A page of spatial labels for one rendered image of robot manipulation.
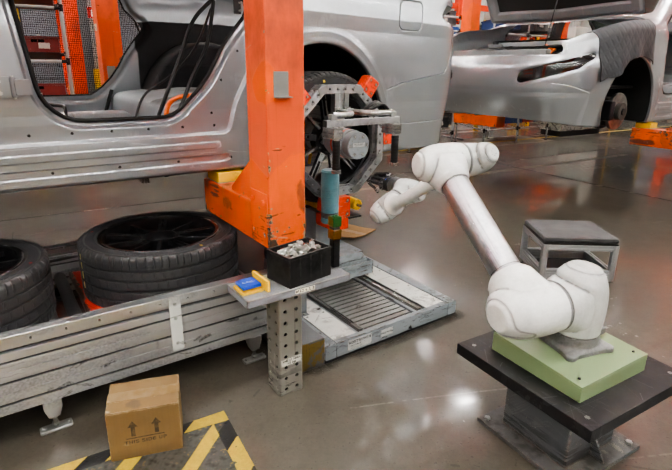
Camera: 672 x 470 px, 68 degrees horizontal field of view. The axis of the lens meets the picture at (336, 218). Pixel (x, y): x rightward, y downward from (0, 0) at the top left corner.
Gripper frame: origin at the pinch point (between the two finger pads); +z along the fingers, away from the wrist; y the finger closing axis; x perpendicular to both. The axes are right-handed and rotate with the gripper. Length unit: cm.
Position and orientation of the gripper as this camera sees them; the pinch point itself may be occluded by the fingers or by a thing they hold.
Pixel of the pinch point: (367, 177)
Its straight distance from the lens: 267.1
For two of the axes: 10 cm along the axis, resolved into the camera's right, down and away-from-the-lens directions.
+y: 5.9, -7.9, 1.8
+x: -5.7, -5.6, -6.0
